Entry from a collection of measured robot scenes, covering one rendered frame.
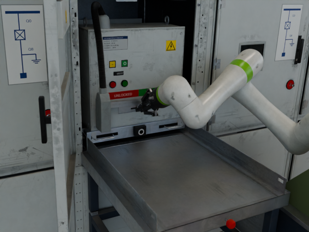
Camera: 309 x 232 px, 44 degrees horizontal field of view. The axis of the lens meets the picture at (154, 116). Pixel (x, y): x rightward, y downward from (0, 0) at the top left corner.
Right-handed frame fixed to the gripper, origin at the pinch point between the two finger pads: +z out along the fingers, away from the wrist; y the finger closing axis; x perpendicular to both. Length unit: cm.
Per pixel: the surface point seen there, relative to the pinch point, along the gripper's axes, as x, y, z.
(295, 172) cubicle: 115, 51, 30
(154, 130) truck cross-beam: 11.0, 10.0, 12.6
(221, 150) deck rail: 29.4, 27.1, -14.1
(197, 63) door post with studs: 32.5, -17.8, -7.0
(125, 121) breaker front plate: -4.9, 3.5, 10.3
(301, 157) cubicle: 118, 42, 25
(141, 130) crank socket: 2.3, 9.1, 9.0
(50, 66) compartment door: -54, -3, -65
